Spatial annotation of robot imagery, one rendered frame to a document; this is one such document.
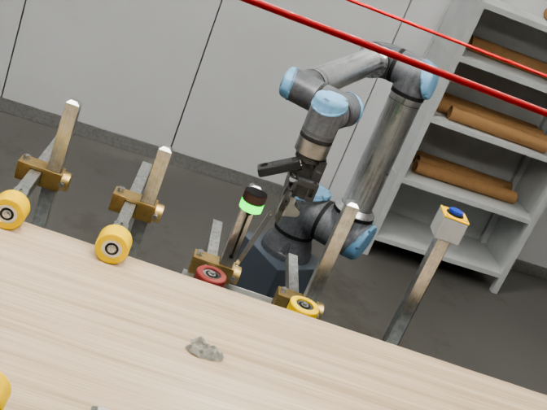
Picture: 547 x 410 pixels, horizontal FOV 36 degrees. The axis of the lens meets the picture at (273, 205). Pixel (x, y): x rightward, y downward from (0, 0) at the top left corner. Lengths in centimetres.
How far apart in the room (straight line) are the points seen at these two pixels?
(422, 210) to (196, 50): 173
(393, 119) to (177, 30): 224
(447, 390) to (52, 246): 100
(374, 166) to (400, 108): 21
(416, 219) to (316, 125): 326
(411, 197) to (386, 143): 249
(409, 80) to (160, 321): 128
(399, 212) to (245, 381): 362
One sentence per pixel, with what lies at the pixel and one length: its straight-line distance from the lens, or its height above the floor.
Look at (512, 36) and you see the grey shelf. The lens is 509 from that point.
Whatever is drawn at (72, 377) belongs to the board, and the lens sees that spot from 163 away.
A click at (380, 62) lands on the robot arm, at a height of 140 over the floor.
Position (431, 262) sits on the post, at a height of 108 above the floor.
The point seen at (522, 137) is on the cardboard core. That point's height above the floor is 95.
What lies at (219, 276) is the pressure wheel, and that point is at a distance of 210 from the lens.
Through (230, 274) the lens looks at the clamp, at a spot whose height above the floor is 85.
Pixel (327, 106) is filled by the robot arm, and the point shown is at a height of 136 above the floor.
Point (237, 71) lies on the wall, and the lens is 485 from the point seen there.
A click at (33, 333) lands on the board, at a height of 90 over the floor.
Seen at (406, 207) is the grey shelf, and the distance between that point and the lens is 529.
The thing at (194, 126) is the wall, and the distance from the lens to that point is 495.
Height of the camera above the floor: 190
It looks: 22 degrees down
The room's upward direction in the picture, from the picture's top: 22 degrees clockwise
